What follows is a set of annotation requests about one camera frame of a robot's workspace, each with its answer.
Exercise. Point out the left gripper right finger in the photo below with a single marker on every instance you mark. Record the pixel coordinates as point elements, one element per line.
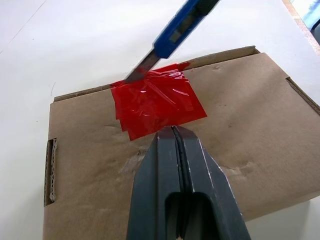
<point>210,180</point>

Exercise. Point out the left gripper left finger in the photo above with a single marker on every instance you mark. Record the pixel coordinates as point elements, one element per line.
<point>155,175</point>

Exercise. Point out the brown cardboard box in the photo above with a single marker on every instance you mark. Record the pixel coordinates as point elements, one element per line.
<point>250,125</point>

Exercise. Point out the blue utility knife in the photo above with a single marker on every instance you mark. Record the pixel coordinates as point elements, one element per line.
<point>175,37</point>

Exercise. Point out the red tape patch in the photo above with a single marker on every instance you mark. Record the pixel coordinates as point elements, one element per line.
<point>155,107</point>

